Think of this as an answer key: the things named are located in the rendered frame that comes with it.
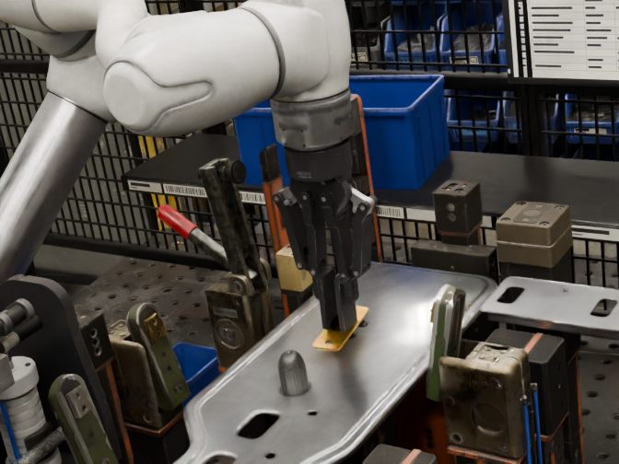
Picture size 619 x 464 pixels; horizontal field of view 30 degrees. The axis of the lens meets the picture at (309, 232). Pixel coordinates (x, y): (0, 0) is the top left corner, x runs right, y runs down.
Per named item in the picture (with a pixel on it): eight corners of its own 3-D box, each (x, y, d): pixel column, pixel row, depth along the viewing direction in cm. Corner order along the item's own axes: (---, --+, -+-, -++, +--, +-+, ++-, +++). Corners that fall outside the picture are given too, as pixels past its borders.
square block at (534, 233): (566, 461, 161) (550, 227, 147) (512, 450, 166) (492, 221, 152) (585, 431, 167) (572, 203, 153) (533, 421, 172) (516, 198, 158)
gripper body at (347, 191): (266, 147, 130) (278, 224, 133) (331, 153, 125) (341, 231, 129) (302, 126, 136) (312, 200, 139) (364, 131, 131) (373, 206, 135)
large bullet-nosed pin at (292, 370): (301, 410, 130) (293, 359, 128) (278, 404, 132) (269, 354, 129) (316, 395, 133) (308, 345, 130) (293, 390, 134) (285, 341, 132)
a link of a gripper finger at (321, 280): (321, 278, 136) (316, 277, 137) (327, 330, 139) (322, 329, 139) (334, 267, 138) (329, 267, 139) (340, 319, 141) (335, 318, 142)
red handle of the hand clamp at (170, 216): (247, 282, 144) (152, 208, 147) (241, 294, 145) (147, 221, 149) (265, 267, 147) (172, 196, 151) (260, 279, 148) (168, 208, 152)
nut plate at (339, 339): (338, 352, 136) (335, 343, 135) (311, 348, 138) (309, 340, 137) (370, 309, 142) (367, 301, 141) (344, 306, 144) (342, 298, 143)
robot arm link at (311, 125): (322, 105, 122) (329, 157, 125) (365, 80, 129) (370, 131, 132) (252, 101, 127) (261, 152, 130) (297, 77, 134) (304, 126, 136)
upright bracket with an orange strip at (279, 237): (319, 472, 167) (264, 151, 148) (310, 470, 168) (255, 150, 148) (329, 461, 170) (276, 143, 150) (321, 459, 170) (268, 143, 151)
